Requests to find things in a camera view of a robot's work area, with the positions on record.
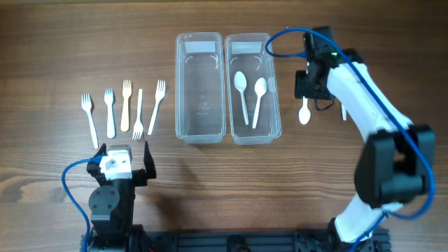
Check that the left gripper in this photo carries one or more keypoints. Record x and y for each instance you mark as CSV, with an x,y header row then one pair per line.
x,y
141,175

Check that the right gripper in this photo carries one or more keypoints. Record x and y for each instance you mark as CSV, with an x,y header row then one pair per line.
x,y
301,91

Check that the white fork tines down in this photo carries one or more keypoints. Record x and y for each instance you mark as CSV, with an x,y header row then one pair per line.
x,y
138,127

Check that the white plastic spoon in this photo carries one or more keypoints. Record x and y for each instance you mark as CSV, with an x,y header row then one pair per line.
x,y
304,114
260,89
240,84
344,112

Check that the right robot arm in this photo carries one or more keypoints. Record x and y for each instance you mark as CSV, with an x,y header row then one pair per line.
x,y
394,175

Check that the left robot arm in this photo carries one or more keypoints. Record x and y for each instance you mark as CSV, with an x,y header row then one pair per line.
x,y
112,203

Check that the clear plastic container left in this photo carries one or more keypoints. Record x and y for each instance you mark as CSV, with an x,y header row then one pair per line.
x,y
200,88

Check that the clear plastic container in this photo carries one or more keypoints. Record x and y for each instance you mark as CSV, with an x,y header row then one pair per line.
x,y
200,88
246,53

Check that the clear plastic container right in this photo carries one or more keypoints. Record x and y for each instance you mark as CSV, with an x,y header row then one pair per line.
x,y
246,53

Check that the light blue plastic fork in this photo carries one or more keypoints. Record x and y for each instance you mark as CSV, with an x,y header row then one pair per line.
x,y
110,123

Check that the yellow plastic fork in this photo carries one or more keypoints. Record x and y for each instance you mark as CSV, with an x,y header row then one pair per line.
x,y
126,93

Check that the white plastic fork leftmost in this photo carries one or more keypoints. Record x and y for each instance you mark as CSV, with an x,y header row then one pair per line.
x,y
86,105

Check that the white plastic fork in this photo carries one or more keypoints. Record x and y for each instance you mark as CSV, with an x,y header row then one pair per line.
x,y
159,96
86,105

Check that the white plastic fork rightmost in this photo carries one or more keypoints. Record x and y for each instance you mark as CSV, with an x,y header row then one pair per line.
x,y
159,96

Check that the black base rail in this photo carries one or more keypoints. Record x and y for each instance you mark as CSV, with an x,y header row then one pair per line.
x,y
297,241

